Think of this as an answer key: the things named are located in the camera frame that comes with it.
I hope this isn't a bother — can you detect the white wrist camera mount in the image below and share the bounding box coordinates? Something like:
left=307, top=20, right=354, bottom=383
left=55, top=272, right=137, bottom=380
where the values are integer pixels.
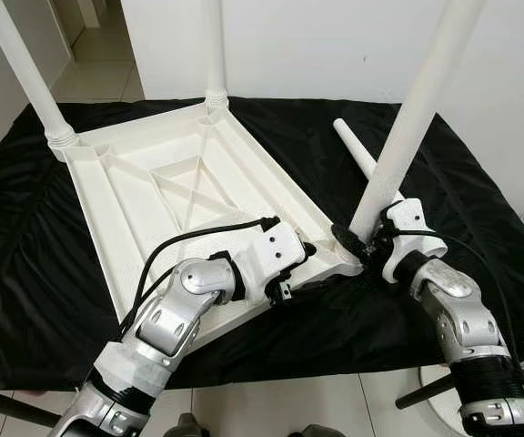
left=380, top=198, right=427, bottom=283
left=235, top=218, right=307, bottom=306

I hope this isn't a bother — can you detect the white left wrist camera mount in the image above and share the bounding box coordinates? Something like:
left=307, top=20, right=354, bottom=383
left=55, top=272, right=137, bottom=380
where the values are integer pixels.
left=235, top=218, right=307, bottom=306

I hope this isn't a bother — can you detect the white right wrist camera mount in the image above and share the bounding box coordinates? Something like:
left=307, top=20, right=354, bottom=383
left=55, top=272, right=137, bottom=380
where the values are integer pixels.
left=380, top=198, right=427, bottom=283

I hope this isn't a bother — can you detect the grey robot right leg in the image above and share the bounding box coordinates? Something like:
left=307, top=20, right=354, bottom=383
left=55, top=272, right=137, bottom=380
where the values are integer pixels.
left=289, top=425, right=336, bottom=437

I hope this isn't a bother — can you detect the black cloth table cover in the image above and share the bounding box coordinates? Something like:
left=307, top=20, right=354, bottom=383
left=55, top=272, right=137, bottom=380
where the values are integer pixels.
left=0, top=96, right=524, bottom=392

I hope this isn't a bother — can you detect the grey robot left leg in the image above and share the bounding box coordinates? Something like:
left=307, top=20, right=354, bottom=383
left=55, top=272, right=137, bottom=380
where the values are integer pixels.
left=166, top=412, right=208, bottom=437

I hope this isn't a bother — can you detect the black metal table leg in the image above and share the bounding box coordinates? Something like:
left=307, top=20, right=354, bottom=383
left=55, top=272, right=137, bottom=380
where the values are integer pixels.
left=0, top=387, right=63, bottom=429
left=397, top=373, right=459, bottom=409

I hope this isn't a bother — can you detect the grey robot leg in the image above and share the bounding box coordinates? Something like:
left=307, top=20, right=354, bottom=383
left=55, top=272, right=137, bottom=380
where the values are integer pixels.
left=166, top=412, right=208, bottom=437
left=289, top=425, right=336, bottom=437

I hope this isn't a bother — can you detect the white plastic children table top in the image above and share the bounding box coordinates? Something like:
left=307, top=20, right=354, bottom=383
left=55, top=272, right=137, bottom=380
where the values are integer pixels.
left=57, top=100, right=365, bottom=329

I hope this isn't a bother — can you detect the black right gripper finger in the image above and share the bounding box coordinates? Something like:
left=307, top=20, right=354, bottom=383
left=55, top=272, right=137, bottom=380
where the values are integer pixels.
left=331, top=225, right=368, bottom=260

